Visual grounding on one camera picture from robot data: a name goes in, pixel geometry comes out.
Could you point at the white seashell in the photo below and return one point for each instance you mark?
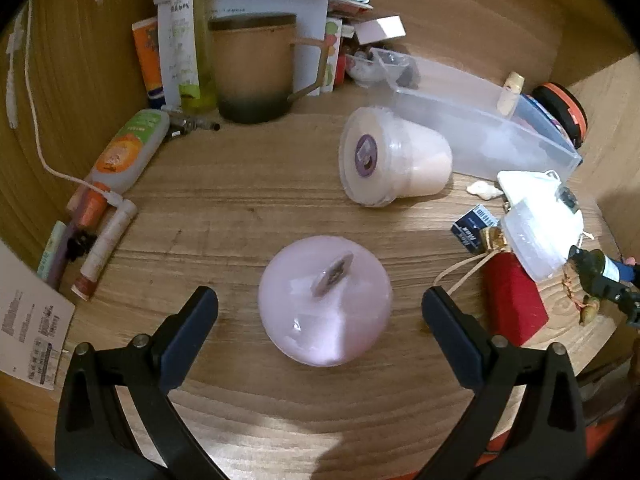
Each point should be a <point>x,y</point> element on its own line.
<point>484,190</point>

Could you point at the pile of small packets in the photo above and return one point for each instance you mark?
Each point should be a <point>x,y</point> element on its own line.
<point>350,2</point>

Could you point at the clear plastic storage bin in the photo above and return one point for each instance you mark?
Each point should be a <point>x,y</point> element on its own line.
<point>465,115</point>

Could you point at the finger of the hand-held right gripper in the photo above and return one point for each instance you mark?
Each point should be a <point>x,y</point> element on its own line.
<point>624,271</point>

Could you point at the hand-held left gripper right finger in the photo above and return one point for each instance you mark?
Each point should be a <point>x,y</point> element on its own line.
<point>450,335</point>

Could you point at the blue flat box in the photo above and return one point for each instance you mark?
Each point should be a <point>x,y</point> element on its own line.
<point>545,117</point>

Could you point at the white paper carton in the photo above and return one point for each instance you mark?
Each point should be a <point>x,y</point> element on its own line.
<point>310,10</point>

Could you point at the black binder clip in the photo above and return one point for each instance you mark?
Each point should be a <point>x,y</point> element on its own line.
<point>80,246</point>

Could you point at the small black metal tool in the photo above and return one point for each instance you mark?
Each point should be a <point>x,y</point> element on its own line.
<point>192,122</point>

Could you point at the white printed paper sheet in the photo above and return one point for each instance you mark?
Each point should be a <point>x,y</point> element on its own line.
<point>25,320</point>

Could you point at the wooden desktop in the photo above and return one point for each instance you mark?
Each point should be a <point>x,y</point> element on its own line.
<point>225,200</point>

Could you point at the pink round desktop vacuum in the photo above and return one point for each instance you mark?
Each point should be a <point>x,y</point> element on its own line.
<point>320,320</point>

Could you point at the fruit print box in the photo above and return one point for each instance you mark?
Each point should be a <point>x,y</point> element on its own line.
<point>331,55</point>

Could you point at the orange carton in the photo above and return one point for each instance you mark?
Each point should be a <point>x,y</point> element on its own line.
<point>147,60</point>

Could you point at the small cream bottle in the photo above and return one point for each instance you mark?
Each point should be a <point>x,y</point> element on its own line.
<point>510,92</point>

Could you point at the brown mug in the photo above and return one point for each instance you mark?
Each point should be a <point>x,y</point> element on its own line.
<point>250,65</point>

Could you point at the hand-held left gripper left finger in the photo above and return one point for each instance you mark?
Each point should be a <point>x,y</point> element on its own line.
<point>192,330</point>

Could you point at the white face mask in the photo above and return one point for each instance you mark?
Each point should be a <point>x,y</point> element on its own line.
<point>540,230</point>

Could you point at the small blue box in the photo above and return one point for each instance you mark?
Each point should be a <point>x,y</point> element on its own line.
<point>472,225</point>

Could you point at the yellow-green spray bottle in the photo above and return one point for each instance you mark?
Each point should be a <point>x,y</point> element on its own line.
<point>187,35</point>

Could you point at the white lidded plastic cup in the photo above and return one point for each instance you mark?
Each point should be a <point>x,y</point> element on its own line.
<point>400,160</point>

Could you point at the small white pink box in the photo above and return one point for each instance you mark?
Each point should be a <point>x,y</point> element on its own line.
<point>377,30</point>

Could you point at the green orange lotion tube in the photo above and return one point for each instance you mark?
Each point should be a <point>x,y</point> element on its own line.
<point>125,150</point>

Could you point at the white tube red cap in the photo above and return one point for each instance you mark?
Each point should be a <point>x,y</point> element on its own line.
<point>105,245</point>

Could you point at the orange black round case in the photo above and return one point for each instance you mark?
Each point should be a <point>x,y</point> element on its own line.
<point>565,105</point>

